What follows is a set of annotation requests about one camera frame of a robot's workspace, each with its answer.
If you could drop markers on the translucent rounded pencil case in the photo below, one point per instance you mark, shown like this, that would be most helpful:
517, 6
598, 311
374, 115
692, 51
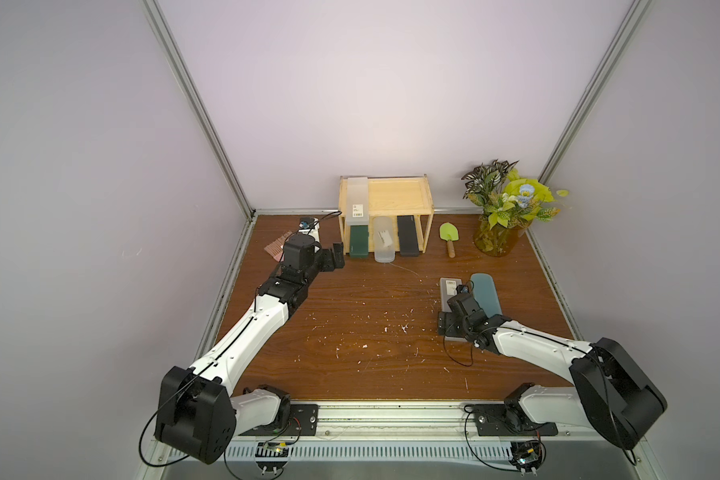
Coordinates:
384, 246

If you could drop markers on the small circuit board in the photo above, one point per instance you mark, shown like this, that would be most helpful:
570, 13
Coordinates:
271, 458
527, 456

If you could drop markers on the dark green pencil case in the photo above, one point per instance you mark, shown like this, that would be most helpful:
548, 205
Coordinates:
359, 241

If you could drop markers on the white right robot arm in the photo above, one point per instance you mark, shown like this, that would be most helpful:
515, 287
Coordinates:
607, 391

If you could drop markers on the pink hand brush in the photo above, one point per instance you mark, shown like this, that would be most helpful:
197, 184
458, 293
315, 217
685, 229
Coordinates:
275, 248

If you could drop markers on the light wooden shelf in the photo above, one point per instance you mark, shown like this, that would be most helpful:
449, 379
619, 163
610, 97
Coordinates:
389, 197

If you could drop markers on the frosted pencil case with barcode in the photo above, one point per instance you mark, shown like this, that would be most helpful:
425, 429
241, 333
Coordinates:
357, 199

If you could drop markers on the frosted pencil case small label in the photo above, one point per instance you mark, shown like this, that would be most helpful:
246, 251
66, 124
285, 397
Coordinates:
453, 314

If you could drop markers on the green trowel with wooden handle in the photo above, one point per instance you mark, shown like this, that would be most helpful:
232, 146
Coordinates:
449, 234

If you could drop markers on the artificial green leafy plant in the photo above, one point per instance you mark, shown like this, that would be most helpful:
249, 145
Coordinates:
507, 199

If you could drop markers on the right small circuit board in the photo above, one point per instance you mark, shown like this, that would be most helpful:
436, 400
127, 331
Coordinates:
527, 456

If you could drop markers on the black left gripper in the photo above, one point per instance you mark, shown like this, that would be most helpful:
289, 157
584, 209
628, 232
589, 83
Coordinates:
336, 253

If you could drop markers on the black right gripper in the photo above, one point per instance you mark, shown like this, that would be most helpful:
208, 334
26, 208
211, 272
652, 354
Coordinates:
456, 300

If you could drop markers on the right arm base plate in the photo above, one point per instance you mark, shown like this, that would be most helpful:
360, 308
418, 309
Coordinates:
495, 419

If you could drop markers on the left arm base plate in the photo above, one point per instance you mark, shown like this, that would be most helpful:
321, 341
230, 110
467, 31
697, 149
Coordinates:
298, 419

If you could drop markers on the aluminium front rail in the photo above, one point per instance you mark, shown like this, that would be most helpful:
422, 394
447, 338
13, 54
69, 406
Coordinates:
414, 421

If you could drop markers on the amber glass vase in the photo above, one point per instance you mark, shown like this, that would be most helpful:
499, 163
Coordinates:
496, 241

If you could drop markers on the teal pencil case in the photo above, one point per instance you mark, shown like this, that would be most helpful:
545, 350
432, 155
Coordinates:
484, 291

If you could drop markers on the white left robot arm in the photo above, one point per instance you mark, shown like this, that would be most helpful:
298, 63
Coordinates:
199, 412

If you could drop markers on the dark grey pencil case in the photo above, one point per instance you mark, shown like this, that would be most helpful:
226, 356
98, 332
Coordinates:
407, 236

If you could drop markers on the left small circuit board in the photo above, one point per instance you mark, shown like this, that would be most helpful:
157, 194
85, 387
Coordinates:
271, 458

